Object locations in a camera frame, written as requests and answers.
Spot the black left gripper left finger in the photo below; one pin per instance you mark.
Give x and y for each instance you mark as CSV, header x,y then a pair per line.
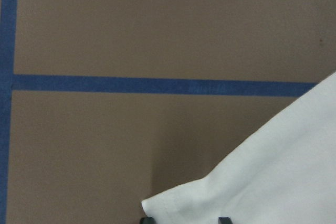
x,y
147,220

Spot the white long-sleeve printed shirt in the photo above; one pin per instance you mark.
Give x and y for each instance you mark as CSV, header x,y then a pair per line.
x,y
282,173

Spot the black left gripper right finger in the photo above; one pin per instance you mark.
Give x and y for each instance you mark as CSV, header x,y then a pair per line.
x,y
224,220

